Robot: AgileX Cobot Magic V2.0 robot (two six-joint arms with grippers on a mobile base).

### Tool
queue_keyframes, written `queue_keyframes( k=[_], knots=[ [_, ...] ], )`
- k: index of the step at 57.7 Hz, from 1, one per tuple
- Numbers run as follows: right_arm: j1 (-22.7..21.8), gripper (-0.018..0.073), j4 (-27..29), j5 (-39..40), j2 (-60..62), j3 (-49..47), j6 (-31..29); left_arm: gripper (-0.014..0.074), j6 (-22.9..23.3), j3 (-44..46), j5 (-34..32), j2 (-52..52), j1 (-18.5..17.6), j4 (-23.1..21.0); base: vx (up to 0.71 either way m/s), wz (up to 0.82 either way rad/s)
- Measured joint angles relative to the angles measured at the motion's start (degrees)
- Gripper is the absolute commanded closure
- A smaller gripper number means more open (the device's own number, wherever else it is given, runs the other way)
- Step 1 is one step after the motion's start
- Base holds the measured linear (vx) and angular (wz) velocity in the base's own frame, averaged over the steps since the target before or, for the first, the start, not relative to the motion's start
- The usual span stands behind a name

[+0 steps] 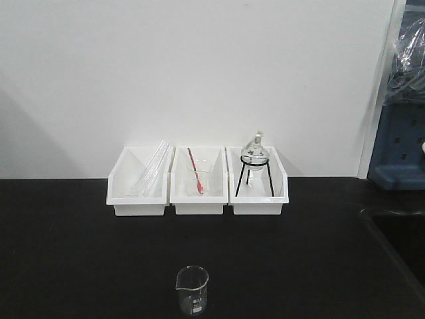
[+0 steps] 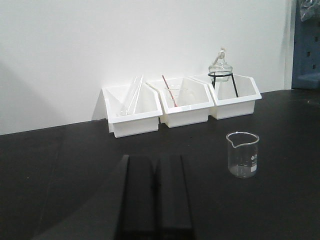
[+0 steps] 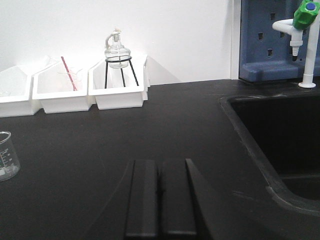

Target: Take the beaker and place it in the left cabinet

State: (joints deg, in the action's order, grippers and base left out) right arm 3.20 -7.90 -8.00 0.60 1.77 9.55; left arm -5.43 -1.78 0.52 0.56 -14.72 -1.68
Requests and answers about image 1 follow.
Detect left white storage bin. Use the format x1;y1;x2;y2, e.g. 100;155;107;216
106;144;174;216

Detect glass alcohol lamp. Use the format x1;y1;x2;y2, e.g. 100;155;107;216
240;131;270;160

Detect middle white storage bin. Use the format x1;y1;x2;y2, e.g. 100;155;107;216
169;146;229;215

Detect clear glass beaker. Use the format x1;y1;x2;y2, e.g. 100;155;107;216
175;265;209;316

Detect clear plastic bag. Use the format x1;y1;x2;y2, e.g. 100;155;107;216
384;5;424;105

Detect right white storage bin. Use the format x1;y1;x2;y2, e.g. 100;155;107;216
226;146;290;215

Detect small beaker in bin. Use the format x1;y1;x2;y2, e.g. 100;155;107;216
186;159;212;196

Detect blue plastic rack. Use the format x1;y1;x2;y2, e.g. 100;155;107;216
368;1;424;191

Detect black wire tripod stand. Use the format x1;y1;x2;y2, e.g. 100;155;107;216
235;156;275;197

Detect white storage bin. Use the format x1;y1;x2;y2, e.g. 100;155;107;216
169;146;229;215
226;146;290;215
106;144;174;216

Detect glass tubes in bin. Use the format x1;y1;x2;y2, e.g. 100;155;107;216
125;140;172;197

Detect red thermometer rod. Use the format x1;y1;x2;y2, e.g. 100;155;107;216
187;148;204;195

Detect black lab sink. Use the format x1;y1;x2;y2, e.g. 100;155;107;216
359;208;424;294

